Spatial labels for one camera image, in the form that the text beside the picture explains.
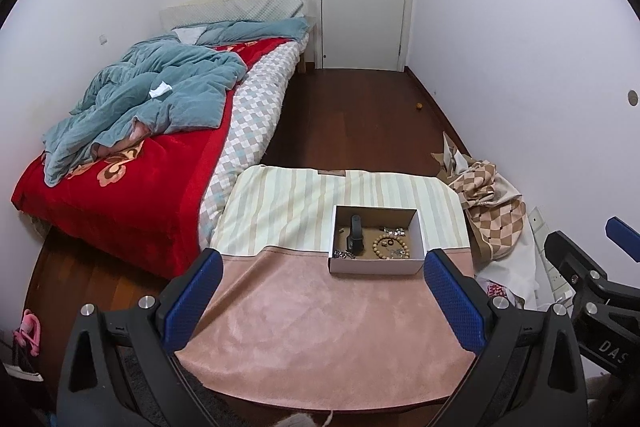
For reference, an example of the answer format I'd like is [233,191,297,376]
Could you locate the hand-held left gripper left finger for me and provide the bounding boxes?
[56,249,224,427]

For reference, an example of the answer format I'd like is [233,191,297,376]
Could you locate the pink slippers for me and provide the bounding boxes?
[12,309,43,358]

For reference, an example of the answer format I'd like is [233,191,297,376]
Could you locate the blue-grey duvet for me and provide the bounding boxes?
[42,18,311,186]

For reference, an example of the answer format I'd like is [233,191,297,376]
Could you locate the cream headboard cover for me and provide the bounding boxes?
[159,0,313,30]

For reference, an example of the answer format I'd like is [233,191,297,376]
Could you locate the grey checkered bed sheet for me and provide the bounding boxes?
[197,41,306,243]

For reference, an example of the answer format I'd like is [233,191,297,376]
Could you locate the wooden bead bracelet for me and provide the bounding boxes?
[372,234,410,259]

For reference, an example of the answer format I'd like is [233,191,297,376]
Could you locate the brown checkered cloth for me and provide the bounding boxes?
[432,132,527,263]

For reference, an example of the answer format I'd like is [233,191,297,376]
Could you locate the pink and striped tablecloth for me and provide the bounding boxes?
[172,164,478,412]

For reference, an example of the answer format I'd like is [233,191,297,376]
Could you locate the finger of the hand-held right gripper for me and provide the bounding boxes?
[544,231,608,303]
[605,217,640,263]

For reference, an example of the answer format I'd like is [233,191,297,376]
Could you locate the white plastic bag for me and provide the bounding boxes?
[472,237,543,308]

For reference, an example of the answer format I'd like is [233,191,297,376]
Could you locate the wooden bed leg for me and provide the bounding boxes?
[297,27,316,75]

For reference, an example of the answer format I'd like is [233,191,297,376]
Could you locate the red printed plastic bag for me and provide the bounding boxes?
[485,282,523,308]

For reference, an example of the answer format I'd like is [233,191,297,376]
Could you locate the white cardboard box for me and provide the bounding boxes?
[327,205,427,277]

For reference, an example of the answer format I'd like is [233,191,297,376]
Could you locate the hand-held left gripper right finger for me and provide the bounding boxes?
[423,249,588,427]

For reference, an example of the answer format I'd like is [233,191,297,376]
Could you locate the bed with red blanket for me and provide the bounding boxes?
[12,36,306,280]

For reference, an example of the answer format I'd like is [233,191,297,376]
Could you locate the white power strip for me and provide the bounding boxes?
[530,206,576,303]

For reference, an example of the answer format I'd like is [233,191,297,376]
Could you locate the grey fuzzy slipper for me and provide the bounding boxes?
[277,411,335,427]

